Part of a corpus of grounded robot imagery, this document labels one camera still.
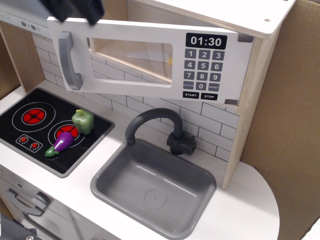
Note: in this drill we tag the yellow handled toy knife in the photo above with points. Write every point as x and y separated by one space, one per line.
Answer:
152 56

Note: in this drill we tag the grey toy range hood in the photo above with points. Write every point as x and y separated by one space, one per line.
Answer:
29 15

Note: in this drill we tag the wooden toy microwave cabinet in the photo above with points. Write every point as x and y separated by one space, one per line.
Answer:
221 130

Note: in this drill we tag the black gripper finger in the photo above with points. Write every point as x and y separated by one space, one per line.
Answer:
60 9
92 10

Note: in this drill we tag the black toy stovetop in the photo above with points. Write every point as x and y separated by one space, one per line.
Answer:
32 125

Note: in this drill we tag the grey toy oven door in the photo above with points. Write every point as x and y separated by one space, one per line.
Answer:
35 209

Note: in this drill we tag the brown cardboard panel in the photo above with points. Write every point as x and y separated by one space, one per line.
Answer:
283 143

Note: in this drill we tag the white toy microwave door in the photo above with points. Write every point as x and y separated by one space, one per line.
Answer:
209 64

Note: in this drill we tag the grey toy sink basin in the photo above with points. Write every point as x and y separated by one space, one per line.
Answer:
156 188

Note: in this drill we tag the green toy bell pepper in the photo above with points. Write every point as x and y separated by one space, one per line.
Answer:
83 120

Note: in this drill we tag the purple toy eggplant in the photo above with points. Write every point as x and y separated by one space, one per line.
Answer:
64 141

